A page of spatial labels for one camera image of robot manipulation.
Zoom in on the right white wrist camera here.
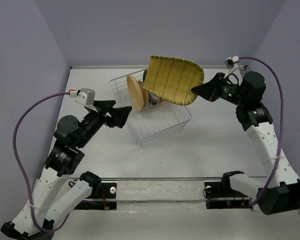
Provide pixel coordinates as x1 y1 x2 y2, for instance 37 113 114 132
224 55 247 77

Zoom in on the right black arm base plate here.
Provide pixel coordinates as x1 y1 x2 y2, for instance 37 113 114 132
202 170 253 210

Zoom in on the white plate with green rim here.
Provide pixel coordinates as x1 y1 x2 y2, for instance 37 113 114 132
142 69 162 106

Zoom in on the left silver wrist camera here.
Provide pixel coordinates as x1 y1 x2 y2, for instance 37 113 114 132
75 88 95 106

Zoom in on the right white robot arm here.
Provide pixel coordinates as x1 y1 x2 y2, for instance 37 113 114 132
191 71 300 215

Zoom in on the plain yellow round plate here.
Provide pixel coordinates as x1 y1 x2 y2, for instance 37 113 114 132
126 75 144 112

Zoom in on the small cream plate with flowers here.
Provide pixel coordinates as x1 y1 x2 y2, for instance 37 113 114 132
138 80 148 108

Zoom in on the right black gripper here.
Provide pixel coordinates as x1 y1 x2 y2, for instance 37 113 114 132
191 72 247 107

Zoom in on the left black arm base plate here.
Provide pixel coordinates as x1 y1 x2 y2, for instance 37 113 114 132
74 181 117 211

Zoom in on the white wire dish rack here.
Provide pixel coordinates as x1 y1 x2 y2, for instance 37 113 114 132
109 74 192 145

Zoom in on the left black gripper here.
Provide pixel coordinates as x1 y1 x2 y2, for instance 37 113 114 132
78 99 134 147

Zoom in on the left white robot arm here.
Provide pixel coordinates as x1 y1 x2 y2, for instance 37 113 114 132
0 100 133 240

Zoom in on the yellow green bamboo-pattern plate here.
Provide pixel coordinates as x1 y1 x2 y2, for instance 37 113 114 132
143 55 205 106

